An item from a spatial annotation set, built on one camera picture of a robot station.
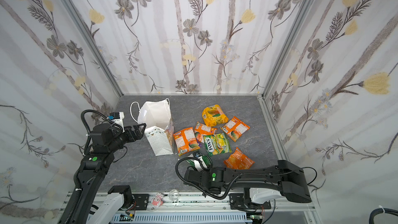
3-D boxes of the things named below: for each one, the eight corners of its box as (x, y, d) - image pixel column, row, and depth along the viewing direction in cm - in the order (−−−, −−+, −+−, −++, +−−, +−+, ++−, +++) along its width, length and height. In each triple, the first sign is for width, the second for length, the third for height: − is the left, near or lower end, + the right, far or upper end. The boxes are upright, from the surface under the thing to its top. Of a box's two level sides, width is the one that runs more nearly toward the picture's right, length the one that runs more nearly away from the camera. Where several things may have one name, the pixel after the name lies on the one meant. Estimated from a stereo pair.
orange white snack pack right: (236, 141, 97) (236, 140, 95) (221, 129, 103) (221, 127, 101) (249, 129, 103) (250, 127, 101) (234, 117, 109) (234, 115, 107)
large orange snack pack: (179, 156, 90) (178, 153, 86) (173, 137, 99) (172, 133, 94) (199, 149, 93) (199, 145, 89) (193, 131, 102) (192, 127, 97)
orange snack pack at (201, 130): (189, 137, 98) (189, 135, 96) (197, 123, 105) (197, 121, 103) (211, 146, 95) (211, 144, 93) (217, 130, 102) (218, 128, 100)
